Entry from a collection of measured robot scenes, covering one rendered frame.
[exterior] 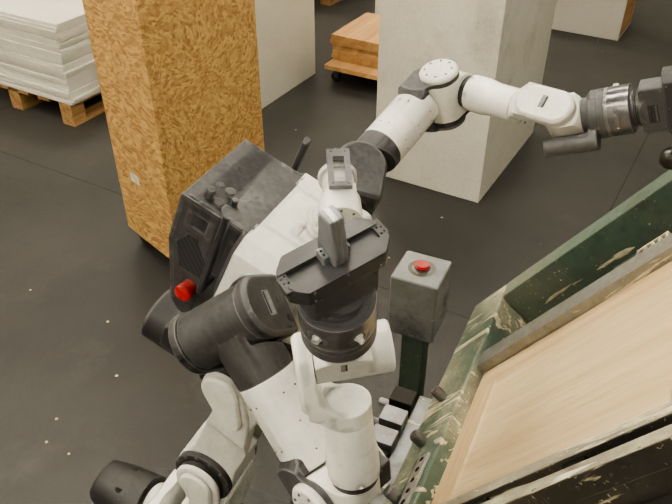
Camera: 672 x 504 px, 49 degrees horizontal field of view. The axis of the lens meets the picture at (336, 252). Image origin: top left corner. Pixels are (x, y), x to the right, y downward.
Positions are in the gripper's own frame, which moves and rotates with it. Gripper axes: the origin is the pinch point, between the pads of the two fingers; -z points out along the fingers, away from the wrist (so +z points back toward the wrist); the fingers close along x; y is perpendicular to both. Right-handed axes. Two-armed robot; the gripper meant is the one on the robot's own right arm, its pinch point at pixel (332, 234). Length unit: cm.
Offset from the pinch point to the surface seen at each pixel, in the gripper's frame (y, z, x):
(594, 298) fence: -1, 58, 54
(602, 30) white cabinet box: -256, 292, 393
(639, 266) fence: 2, 49, 59
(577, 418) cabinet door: 16, 50, 31
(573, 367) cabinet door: 8, 57, 41
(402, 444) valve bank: -10, 97, 20
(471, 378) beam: -9, 83, 36
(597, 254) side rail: -13, 71, 72
